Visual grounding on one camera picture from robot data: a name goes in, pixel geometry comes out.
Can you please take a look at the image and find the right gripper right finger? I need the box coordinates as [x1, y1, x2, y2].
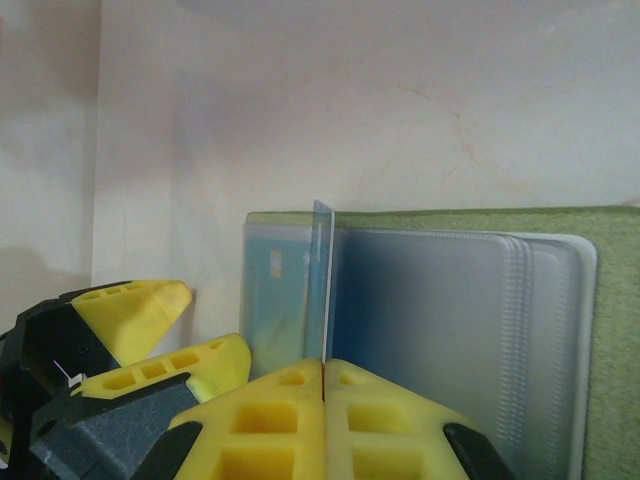
[325, 357, 517, 480]

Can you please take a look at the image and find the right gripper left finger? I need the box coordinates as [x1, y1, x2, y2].
[144, 357, 327, 480]

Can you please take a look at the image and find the blue credit card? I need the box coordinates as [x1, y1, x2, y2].
[310, 198, 336, 362]

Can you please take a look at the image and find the green card holder wallet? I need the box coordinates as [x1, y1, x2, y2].
[242, 204, 640, 480]

